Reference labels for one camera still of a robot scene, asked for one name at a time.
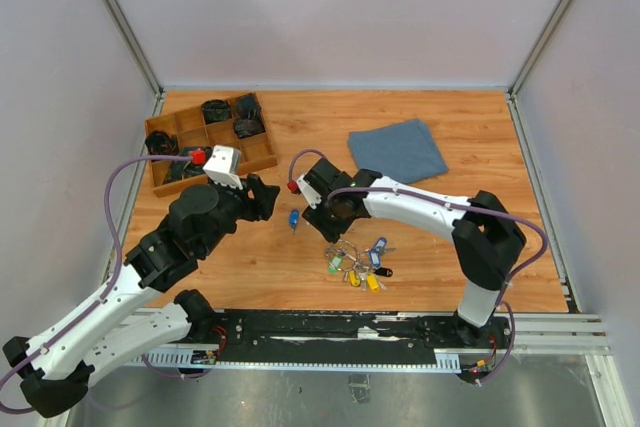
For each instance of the rolled brown-black tie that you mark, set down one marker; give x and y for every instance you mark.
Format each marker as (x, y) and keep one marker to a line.
(245, 128)

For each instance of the key with dark blue tag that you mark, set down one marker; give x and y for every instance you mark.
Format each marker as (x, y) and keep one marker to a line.
(293, 220)

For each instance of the wooden compartment tray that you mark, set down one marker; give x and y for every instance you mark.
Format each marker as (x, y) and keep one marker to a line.
(188, 126)

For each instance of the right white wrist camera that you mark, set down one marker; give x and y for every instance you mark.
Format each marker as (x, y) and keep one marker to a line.
(300, 186)

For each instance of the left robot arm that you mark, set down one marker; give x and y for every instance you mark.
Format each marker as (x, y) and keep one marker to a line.
(58, 366)

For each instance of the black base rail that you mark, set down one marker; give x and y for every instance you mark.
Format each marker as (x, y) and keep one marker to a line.
(333, 339)

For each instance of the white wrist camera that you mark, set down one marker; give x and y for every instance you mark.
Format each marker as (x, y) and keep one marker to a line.
(300, 186)
(221, 167)

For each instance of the rolled black tie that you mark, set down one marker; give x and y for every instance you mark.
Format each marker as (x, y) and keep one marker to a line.
(248, 107)

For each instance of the folded blue towel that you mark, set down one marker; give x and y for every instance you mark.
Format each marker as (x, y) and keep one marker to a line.
(405, 151)

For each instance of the rolled tie with red pattern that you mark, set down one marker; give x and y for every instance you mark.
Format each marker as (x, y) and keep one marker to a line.
(159, 142)

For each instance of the large keyring with tagged keys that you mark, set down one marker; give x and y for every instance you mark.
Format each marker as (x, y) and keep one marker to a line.
(360, 268)

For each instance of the rolled dark tie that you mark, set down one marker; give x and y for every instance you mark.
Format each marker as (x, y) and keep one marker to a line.
(216, 110)

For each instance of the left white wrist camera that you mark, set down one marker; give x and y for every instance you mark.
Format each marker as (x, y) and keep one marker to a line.
(221, 167)

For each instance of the blue green patterned tie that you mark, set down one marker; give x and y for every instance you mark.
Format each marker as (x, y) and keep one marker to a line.
(183, 170)

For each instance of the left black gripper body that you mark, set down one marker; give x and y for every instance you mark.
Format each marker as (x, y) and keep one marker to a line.
(236, 205)

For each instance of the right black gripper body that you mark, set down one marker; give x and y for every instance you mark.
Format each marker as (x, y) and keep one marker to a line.
(329, 218)

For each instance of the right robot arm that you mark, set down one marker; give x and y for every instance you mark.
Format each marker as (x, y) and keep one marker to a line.
(486, 239)

